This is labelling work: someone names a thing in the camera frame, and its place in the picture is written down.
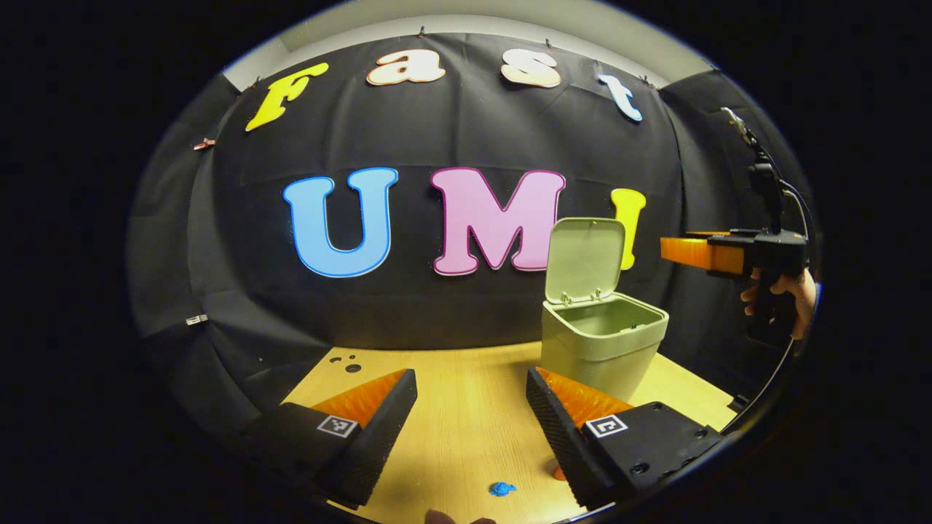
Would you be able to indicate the wooden desktop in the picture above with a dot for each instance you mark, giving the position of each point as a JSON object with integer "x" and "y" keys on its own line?
{"x": 466, "y": 407}

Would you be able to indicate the small black bracket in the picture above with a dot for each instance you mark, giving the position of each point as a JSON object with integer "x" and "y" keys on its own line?
{"x": 737, "y": 402}

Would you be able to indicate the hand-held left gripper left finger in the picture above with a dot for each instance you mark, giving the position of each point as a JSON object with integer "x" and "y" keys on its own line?
{"x": 382, "y": 437}

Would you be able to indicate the blue paper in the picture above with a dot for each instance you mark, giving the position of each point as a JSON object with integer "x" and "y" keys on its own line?
{"x": 502, "y": 488}

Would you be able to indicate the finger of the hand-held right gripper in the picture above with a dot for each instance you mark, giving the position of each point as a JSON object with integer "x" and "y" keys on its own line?
{"x": 699, "y": 253}
{"x": 706, "y": 234}

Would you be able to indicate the pale green desktop garbage bin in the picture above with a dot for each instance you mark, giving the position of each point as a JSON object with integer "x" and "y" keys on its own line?
{"x": 597, "y": 349}

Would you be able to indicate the copper clip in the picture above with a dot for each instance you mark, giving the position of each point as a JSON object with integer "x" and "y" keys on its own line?
{"x": 204, "y": 144}

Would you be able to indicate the black backdrop cloth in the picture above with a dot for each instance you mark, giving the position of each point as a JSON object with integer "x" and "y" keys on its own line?
{"x": 437, "y": 131}

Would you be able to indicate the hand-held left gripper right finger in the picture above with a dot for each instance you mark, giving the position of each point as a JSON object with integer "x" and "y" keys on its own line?
{"x": 557, "y": 437}

